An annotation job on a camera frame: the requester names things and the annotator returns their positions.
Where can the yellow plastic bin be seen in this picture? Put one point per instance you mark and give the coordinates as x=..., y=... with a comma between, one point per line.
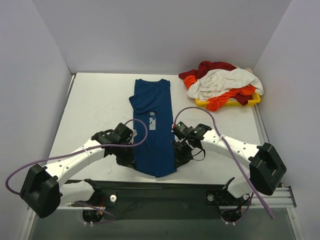
x=256, y=98

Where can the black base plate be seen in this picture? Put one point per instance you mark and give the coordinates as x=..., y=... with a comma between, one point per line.
x=163, y=201

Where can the dark red t-shirt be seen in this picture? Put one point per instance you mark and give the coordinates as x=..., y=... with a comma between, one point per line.
x=191, y=77

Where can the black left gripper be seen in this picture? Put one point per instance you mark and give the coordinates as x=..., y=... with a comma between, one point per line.
x=125, y=159

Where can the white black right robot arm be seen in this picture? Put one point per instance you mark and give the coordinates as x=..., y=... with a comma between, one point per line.
x=266, y=168

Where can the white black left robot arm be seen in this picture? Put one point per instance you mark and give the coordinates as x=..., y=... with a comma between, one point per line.
x=46, y=187

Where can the blue Mickey Mouse t-shirt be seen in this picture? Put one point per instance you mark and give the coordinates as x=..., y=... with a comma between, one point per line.
x=152, y=104

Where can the orange t-shirt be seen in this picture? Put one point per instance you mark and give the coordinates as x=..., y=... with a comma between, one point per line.
x=236, y=97

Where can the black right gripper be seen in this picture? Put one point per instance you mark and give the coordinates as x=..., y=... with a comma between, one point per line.
x=183, y=155

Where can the white t-shirt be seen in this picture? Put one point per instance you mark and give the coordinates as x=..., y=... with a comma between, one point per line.
x=219, y=81

